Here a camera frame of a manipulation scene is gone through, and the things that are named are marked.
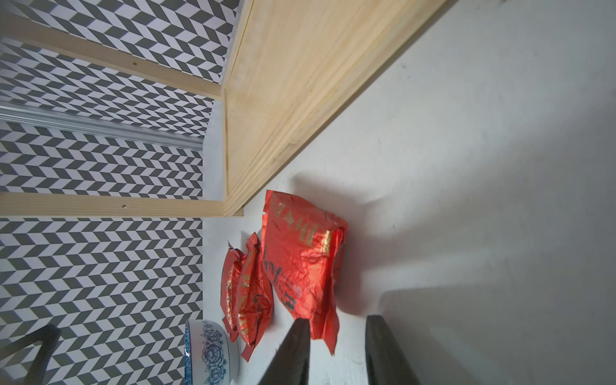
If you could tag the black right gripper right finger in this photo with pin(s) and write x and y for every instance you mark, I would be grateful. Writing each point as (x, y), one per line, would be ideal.
(386, 361)

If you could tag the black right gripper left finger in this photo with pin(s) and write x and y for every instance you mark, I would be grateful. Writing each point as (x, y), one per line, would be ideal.
(291, 364)

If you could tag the red tea bag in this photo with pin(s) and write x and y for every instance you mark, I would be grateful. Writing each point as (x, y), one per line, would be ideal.
(230, 275)
(303, 248)
(254, 303)

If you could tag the light wooden two-tier shelf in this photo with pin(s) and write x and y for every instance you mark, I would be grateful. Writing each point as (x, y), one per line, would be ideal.
(179, 109)

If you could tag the blue patterned ceramic bowl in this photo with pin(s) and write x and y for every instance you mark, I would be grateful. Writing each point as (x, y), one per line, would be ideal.
(209, 356)

